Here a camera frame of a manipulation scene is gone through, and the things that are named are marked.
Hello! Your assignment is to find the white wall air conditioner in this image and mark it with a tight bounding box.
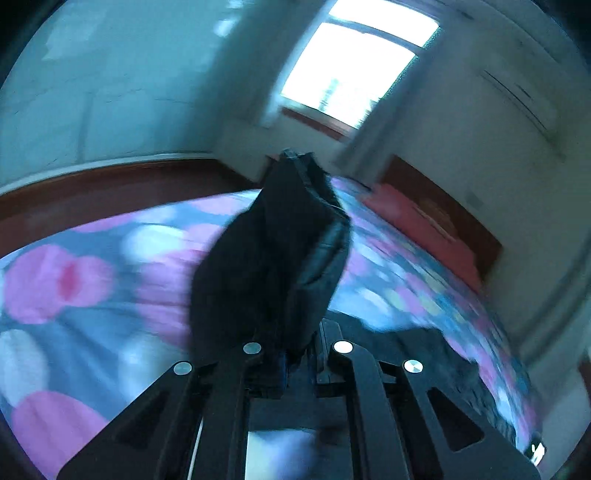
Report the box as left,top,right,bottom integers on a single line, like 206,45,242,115
480,51,561,148

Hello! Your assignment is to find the left window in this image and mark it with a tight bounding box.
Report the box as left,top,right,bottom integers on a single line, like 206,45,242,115
280,0,440,140

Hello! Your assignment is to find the black quilted puffer jacket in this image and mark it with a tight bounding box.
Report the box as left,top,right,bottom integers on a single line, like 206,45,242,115
188,148,516,444

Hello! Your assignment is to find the colourful circle-pattern bedspread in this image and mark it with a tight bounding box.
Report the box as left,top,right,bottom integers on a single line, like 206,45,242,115
1,178,539,479

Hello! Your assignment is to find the grey curtain beside headboard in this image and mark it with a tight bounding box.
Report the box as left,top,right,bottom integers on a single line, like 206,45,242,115
335,27,447,176

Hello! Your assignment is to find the white wall socket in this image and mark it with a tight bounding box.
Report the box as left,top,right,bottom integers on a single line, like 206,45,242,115
465,191,484,211

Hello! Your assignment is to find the white glass wardrobe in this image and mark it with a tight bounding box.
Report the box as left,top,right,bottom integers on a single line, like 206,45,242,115
1,1,286,184

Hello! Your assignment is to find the dark wooden headboard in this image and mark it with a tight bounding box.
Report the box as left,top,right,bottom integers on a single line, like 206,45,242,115
380,155,503,280

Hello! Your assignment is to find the red pillow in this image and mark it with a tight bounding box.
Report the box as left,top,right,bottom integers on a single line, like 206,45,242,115
361,184,482,293

